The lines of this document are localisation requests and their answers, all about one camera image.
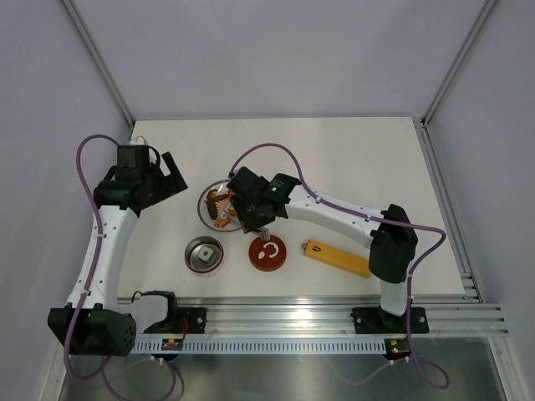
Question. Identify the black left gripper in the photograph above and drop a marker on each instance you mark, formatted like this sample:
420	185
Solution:
170	185

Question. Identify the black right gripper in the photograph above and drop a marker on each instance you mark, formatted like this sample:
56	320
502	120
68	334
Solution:
247	222

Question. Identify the orange shrimp food piece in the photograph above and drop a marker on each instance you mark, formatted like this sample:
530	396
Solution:
222	222

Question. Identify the red round lunch box lid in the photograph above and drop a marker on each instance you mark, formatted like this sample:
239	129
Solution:
267	255

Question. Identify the sushi roll piece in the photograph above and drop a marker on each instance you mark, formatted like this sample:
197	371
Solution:
205	253

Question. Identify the metal tongs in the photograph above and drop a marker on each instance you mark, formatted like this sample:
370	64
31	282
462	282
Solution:
263	233

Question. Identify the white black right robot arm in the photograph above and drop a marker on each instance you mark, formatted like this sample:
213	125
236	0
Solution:
258	202

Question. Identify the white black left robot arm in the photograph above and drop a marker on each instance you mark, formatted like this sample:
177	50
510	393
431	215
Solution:
91	322

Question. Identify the round steel lunch box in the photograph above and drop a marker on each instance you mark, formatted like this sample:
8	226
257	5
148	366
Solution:
195	264

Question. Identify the round food plate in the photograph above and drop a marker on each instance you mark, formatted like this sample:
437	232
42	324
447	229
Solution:
224	208

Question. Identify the brown food piece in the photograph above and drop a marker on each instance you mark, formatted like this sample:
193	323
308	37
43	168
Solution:
212	197

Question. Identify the yellow cutlery case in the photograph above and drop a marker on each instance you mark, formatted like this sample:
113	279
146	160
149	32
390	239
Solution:
337	258

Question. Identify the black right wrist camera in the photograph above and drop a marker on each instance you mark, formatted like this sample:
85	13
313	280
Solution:
246	184

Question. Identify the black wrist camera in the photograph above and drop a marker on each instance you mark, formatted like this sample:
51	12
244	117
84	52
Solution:
133	156
246	184

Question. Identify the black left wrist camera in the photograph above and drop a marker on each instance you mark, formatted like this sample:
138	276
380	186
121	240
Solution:
133	156

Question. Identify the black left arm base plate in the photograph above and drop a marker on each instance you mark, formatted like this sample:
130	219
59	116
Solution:
192	320

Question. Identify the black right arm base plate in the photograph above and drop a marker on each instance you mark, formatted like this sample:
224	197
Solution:
374	320

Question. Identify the white slotted cable duct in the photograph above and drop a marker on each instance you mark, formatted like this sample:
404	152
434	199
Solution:
258	346

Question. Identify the aluminium frame post right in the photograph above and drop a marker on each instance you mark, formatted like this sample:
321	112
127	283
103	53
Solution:
462	55

